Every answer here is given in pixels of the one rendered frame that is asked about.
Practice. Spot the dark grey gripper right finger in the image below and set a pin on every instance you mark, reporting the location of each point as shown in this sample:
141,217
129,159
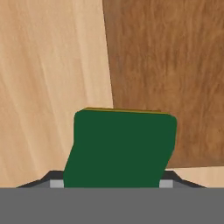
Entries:
170,179

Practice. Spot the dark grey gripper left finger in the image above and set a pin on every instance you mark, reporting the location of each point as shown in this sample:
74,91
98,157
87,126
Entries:
52,178

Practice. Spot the green and yellow sponge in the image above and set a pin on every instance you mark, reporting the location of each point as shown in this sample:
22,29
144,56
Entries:
121,148

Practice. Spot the brown wooden cutting board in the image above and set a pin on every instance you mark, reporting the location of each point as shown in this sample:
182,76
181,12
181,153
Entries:
166,73

